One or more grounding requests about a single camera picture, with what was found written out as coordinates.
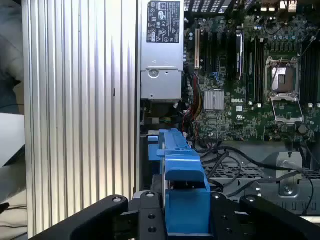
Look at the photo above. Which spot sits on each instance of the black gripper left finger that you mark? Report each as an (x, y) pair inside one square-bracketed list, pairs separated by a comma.
[(87, 220)]

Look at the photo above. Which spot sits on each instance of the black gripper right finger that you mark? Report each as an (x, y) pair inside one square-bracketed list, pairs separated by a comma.
[(275, 222)]

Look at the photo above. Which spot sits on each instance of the hard disk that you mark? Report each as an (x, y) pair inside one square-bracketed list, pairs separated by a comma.
[(185, 212)]

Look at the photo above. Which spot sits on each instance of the grey metal disk bay cage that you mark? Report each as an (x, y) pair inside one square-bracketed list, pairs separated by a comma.
[(270, 200)]

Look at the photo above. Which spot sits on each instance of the black RAM slot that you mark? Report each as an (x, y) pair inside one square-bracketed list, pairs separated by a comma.
[(313, 80), (308, 80), (252, 72), (261, 72), (247, 72), (318, 80), (257, 72), (303, 80)]

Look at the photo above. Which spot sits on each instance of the black expansion slot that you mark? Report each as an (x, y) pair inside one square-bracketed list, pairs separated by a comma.
[(205, 52), (214, 52)]

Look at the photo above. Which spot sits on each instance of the beige expansion slot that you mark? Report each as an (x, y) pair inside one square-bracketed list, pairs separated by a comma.
[(197, 50)]

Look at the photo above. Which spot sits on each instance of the black open PC case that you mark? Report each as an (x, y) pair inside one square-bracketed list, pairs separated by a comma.
[(255, 150)]

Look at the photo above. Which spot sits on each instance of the green Dell motherboard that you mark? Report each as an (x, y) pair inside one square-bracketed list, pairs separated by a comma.
[(250, 120)]

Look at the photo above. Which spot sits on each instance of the white flat sheet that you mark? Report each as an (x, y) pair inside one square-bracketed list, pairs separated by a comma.
[(10, 137)]

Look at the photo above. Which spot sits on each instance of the square silver chipset heat sink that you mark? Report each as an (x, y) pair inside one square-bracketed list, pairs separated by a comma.
[(214, 100)]

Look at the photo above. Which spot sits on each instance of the CPU socket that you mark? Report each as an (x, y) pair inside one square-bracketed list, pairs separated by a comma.
[(287, 82)]

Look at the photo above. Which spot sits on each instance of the silver power supply unit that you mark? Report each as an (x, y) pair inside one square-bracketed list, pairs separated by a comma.
[(162, 55)]

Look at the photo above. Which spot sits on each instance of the shiny silver bracket plate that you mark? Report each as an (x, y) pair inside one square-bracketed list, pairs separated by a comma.
[(275, 160)]

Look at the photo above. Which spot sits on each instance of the metal socket cover frame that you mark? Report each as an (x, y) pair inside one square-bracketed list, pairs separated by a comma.
[(290, 120)]

